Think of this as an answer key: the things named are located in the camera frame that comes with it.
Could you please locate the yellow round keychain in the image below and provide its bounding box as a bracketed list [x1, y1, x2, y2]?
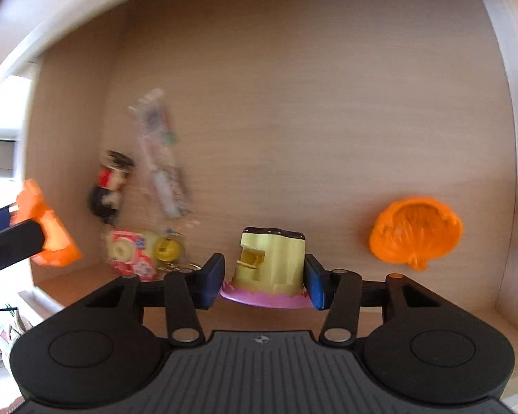
[153, 234, 201, 273]

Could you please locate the pink white toy camera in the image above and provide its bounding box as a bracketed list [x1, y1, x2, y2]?
[105, 229, 158, 281]

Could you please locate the yellow toy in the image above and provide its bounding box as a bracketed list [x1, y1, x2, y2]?
[220, 227, 311, 309]

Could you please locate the orange shell toy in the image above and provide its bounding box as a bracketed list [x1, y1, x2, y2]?
[368, 197, 463, 271]

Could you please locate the black haired doll keychain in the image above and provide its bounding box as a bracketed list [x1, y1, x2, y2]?
[88, 150, 134, 225]

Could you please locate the clear plastic packet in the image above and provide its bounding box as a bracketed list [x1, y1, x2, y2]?
[130, 89, 191, 219]

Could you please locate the wooden drawer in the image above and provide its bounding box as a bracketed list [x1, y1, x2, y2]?
[26, 0, 518, 404]

